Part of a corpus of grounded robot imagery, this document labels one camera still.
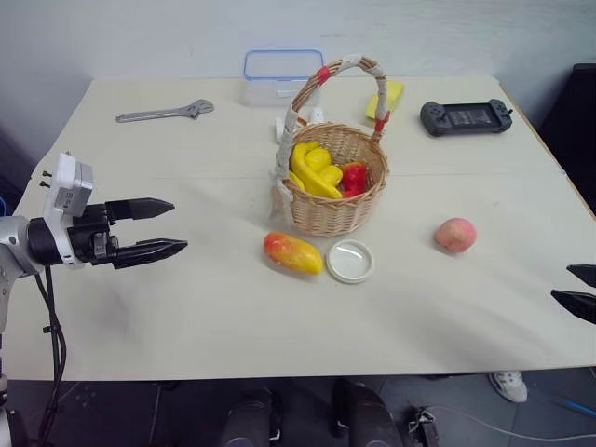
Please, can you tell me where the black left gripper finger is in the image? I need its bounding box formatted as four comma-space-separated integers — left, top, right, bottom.
105, 196, 176, 224
112, 237, 189, 271

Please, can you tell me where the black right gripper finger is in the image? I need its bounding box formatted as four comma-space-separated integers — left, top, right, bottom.
565, 264, 596, 287
549, 289, 596, 328

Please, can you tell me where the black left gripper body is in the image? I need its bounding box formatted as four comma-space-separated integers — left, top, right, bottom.
67, 201, 118, 267

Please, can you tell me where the silver adjustable wrench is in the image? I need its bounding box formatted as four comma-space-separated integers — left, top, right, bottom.
115, 98, 216, 125

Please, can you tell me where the white sneaker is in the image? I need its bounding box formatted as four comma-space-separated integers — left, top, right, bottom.
488, 370, 529, 404

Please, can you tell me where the black cabinet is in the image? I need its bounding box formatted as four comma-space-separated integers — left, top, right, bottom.
538, 62, 596, 221

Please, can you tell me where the pink peach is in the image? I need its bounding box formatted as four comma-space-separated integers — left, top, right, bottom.
434, 217, 478, 254

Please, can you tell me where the yellow red mango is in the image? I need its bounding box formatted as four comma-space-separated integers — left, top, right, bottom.
263, 231, 324, 277

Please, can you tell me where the yellow banana bunch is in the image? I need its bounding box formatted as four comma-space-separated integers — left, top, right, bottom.
288, 141, 346, 201

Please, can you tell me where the clear container with blue rim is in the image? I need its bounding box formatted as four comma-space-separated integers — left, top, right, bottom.
239, 48, 326, 109

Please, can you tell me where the dark rounded shape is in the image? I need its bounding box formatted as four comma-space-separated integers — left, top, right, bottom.
217, 389, 277, 447
331, 377, 398, 447

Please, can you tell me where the black handheld game controller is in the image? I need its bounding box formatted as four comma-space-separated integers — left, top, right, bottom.
419, 99, 514, 138

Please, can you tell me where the black floor device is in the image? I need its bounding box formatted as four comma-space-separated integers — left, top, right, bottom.
408, 406, 442, 447

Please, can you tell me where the small white orange object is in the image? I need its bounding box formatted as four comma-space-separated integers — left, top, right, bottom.
273, 106, 326, 143

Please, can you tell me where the small white dish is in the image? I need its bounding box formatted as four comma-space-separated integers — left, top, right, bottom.
326, 238, 375, 284

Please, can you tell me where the red apple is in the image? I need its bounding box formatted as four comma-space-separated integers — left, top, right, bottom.
340, 160, 370, 198

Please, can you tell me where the yellow sponge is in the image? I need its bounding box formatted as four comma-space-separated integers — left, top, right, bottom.
364, 79, 406, 124

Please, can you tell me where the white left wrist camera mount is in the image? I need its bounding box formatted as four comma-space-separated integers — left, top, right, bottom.
40, 150, 97, 271

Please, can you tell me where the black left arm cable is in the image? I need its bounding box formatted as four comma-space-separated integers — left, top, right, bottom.
33, 264, 68, 447

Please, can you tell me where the blue floor cable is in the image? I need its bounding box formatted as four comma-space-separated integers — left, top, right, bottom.
564, 398, 596, 416

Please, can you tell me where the white floor cable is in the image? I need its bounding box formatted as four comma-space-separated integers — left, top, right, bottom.
408, 403, 596, 442

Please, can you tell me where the wicker basket with handle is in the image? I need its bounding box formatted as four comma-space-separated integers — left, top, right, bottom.
268, 55, 389, 239

